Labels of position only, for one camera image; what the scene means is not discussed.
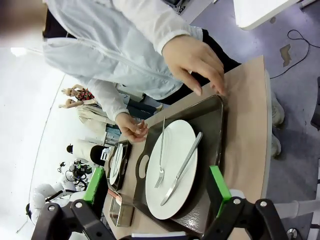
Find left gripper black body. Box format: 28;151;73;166
71;161;94;179

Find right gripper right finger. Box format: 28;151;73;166
203;165;290;240

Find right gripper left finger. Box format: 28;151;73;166
31;166;118;240

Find white round dinner plate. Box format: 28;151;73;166
109;143;125;186
144;119;199;221

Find pink handled lint roller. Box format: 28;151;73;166
106;187;124;205

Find silver table knife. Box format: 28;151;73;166
160;131;204;207
112;144;121;177

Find silver fork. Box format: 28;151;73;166
154;116;167;189
116;143;124;173

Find dark brown serving tray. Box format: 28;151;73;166
132;94;225;235
106;139;133;192

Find person's right forearm white sleeve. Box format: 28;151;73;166
87;78;130;123

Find person's left forearm white sleeve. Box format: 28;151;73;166
112;0;204;55

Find person's right hand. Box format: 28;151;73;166
114;111;149;144

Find person's left hand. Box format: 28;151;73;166
161;34;228;97

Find white figure with black cap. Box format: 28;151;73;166
66;138;107;167

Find rectangular metal tin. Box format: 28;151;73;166
109;196;136;228

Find mannequin in beige clothes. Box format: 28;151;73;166
58;98;112;131

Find white sneaker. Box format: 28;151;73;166
271;134;282;158
271;92;286;127

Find mannequin in red floral top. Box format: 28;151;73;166
61;84;97;101

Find round metal knob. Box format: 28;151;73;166
286;227;299;239

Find person in white jacket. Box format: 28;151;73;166
0;0;242;106

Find white side table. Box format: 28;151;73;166
233;0;305;31

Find black floor cable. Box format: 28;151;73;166
269;29;320;80

